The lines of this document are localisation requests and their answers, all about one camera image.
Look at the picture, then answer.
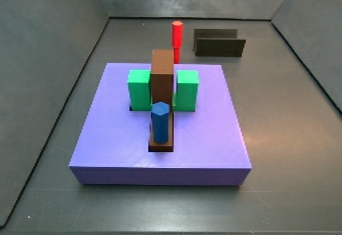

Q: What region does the red peg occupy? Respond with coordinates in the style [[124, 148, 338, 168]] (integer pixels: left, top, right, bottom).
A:
[[171, 21, 183, 64]]

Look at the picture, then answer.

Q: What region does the purple board block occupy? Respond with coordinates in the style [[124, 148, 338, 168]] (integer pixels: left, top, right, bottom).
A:
[[69, 63, 251, 186]]

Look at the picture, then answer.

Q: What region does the blue hexagonal peg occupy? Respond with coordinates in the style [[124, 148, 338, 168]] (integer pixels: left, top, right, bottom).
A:
[[151, 102, 169, 143]]

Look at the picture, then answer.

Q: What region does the right green block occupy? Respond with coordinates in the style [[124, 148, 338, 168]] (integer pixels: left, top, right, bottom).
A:
[[173, 70, 199, 112]]

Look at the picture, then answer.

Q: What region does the green block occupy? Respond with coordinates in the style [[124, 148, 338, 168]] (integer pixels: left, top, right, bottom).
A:
[[127, 69, 151, 111], [173, 70, 199, 112]]

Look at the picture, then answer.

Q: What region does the brown L-shaped block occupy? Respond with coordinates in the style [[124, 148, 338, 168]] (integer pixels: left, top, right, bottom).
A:
[[148, 49, 173, 152]]

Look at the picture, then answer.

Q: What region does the left green block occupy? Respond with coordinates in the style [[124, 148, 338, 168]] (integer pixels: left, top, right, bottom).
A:
[[127, 69, 151, 111]]

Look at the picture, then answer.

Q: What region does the black bracket holder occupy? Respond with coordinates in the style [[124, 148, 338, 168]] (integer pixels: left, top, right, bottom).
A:
[[193, 29, 246, 57]]

